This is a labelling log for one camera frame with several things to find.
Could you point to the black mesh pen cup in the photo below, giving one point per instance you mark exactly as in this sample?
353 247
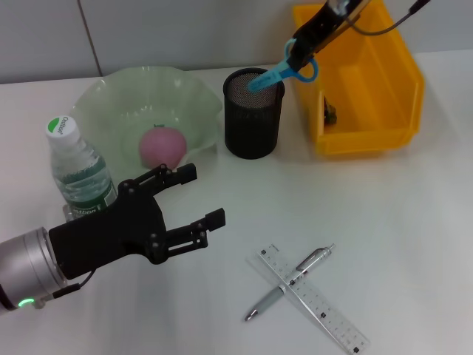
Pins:
253 125

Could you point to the clear green-label water bottle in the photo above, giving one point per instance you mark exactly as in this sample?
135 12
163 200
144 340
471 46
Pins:
77 166

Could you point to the clear plastic ruler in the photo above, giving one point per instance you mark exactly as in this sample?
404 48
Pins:
325 307

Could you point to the green glass fruit plate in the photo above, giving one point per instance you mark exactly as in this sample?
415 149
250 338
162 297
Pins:
111 100

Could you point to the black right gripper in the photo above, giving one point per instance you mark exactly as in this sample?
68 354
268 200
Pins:
329 18

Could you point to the yellow plastic bin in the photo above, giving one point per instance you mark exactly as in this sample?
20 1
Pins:
369 81

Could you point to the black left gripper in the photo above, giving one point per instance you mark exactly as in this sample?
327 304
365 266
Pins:
111 236

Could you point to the blue scissors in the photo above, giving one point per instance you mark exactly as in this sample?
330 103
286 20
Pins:
273 75

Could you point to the silver pen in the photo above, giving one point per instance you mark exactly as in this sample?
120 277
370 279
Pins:
314 259

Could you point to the green plastic wrapper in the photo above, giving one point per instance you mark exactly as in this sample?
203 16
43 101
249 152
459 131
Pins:
329 111

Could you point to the pink peach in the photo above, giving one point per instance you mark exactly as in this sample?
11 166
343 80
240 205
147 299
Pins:
162 148

